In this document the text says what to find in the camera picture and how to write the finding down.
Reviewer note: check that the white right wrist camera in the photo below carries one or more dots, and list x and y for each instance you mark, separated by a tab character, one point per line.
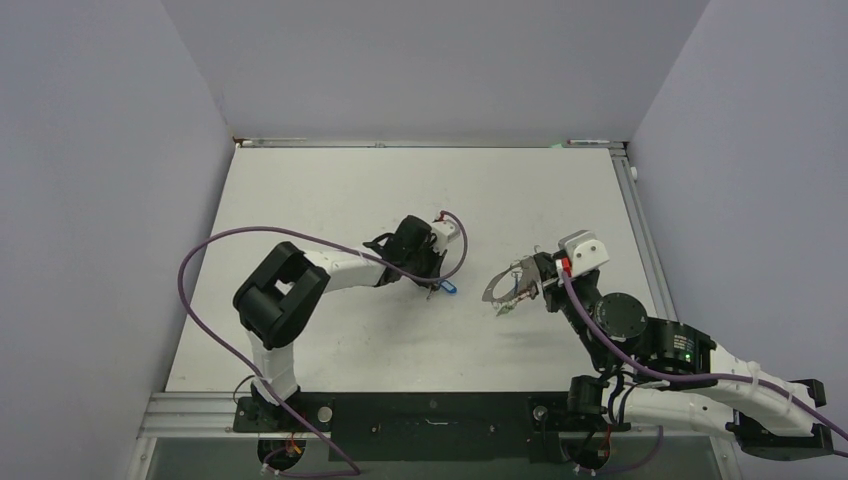
584	252

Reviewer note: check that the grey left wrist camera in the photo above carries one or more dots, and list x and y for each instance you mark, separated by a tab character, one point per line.
445	229

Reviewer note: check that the metal carabiner keyring with keys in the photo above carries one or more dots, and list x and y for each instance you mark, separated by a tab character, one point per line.
520	281

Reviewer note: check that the aluminium right table rail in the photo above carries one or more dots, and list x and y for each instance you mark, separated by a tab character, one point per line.
652	265

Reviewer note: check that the blue key tag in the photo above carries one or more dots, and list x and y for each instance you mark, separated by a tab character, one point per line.
448	287

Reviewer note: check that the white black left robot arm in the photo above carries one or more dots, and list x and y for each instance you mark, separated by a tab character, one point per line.
279	297

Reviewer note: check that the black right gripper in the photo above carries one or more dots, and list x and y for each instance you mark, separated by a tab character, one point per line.
549	277

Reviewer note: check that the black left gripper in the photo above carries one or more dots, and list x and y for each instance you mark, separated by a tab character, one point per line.
436	258

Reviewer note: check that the red white marker pen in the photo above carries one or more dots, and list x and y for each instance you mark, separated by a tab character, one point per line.
588	142

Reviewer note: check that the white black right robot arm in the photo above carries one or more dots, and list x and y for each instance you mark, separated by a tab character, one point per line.
723	396

